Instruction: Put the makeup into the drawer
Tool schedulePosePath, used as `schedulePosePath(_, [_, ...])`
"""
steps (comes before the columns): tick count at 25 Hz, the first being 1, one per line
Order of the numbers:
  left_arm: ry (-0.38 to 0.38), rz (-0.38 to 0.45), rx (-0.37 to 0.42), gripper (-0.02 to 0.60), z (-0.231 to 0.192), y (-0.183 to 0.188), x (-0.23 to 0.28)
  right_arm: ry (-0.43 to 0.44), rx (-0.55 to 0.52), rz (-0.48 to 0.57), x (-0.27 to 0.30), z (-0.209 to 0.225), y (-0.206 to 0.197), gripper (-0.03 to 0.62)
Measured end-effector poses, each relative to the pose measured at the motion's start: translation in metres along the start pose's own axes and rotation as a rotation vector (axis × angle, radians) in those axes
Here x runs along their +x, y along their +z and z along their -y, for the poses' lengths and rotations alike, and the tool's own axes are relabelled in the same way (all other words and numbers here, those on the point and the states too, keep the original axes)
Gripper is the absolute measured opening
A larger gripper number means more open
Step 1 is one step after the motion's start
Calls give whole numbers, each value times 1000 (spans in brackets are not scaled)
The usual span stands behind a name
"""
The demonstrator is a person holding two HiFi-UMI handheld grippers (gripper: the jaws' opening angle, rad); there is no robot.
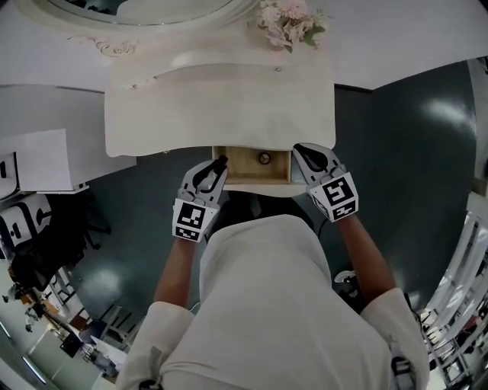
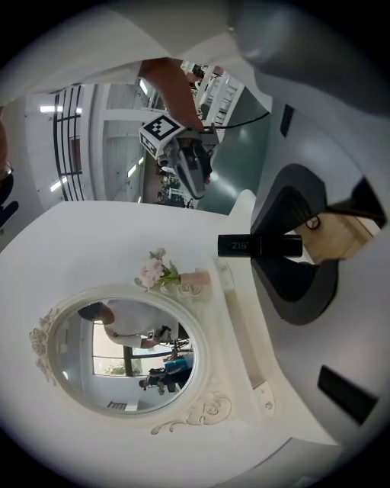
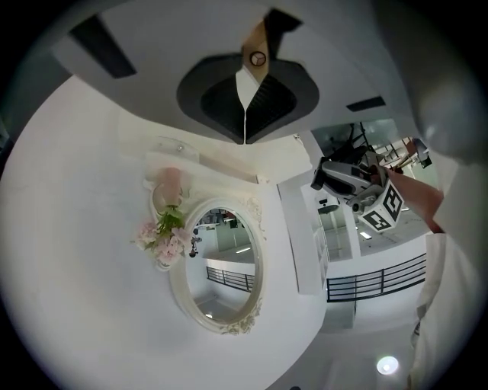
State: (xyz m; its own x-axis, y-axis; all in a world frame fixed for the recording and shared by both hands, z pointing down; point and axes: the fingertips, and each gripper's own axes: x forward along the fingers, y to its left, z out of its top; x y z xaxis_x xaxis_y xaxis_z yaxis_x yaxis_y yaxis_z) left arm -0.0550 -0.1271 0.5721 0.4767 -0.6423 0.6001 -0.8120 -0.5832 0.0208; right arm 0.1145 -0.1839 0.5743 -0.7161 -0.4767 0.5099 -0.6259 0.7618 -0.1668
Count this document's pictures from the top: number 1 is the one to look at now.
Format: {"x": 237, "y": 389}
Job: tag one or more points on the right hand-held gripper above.
{"x": 335, "y": 196}

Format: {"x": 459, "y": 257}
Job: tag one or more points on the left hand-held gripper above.
{"x": 190, "y": 219}

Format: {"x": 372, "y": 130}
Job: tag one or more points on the large white wooden drawer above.
{"x": 248, "y": 171}

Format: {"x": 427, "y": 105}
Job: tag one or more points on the small round dark object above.
{"x": 265, "y": 158}

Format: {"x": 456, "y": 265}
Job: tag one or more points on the person's left forearm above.
{"x": 173, "y": 274}

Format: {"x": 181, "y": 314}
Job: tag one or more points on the person's right forearm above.
{"x": 366, "y": 263}

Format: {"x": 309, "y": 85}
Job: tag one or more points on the white dressing table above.
{"x": 217, "y": 110}

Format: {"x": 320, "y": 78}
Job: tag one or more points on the person's white shirt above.
{"x": 267, "y": 304}

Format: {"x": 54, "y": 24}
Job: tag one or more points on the pink flowers in vase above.
{"x": 286, "y": 23}

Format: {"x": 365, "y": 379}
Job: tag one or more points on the low white cabinet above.
{"x": 42, "y": 160}

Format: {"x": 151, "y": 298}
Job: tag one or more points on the black office chair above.
{"x": 49, "y": 251}

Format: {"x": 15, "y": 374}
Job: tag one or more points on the oval white framed mirror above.
{"x": 145, "y": 11}

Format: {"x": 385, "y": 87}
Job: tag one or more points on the white device with black marks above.
{"x": 23, "y": 228}

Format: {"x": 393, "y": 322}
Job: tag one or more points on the white metal rack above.
{"x": 457, "y": 297}

